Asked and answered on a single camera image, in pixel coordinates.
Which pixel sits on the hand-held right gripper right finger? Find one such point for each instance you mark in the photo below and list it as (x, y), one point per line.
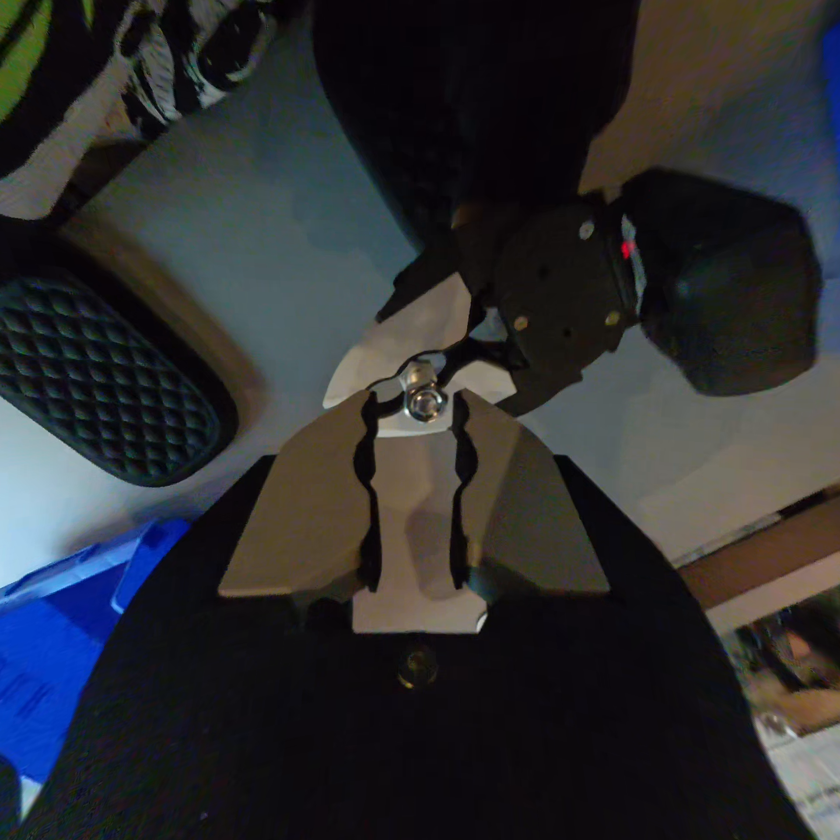
(531, 518)

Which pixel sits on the printed black white shirt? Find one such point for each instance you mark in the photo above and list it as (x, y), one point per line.
(72, 131)

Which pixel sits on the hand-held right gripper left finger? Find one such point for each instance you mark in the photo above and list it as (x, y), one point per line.
(302, 512)

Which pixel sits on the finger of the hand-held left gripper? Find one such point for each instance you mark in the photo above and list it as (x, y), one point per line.
(485, 380)
(420, 321)

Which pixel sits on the printed instruction sheet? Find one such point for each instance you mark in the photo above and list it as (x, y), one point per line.
(814, 774)

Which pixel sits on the blue plastic bin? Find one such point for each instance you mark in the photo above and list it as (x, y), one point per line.
(52, 643)
(832, 98)

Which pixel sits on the black textured chair armrest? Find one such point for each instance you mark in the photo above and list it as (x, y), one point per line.
(367, 98)
(98, 387)

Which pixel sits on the silver bolt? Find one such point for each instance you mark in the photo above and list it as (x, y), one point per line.
(418, 373)

